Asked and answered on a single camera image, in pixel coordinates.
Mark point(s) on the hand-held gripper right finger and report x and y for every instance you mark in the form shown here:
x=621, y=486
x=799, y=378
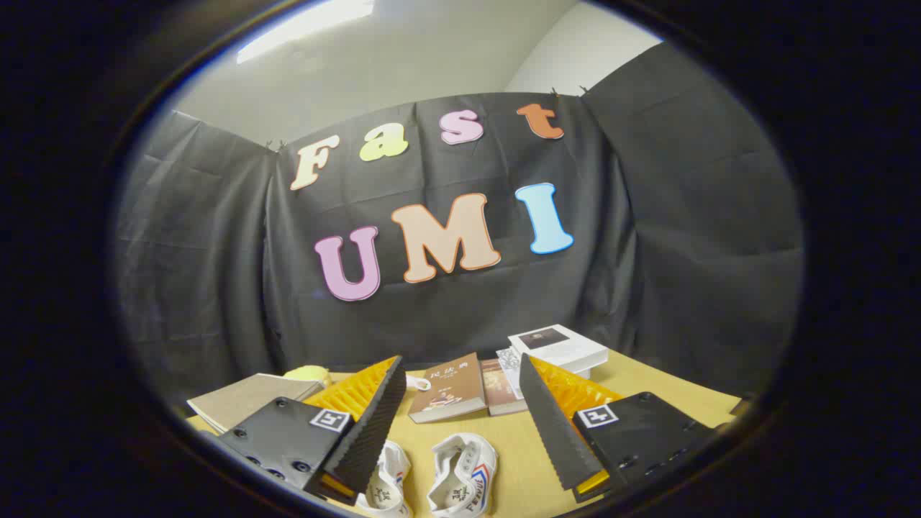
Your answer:
x=554, y=424

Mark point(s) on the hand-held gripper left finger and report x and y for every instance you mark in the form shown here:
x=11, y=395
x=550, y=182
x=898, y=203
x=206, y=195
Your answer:
x=370, y=432

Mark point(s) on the light brown book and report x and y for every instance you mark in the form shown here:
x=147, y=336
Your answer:
x=446, y=388

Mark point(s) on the beige fabric storage box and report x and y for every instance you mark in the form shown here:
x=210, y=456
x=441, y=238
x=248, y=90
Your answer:
x=245, y=399

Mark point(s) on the black backdrop cloth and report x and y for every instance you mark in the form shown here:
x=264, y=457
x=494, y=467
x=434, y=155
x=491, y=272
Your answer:
x=216, y=252

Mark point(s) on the white book with patterned cover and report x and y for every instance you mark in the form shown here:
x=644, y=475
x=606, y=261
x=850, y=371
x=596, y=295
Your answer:
x=509, y=363

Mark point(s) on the white canvas shoe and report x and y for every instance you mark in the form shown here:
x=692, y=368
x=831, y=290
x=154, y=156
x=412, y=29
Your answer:
x=460, y=475
x=388, y=489

